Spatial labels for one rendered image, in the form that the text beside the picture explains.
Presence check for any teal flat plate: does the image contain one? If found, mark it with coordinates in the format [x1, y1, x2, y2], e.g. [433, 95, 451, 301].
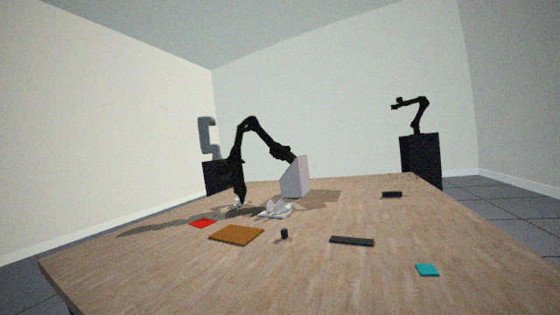
[416, 263, 439, 276]

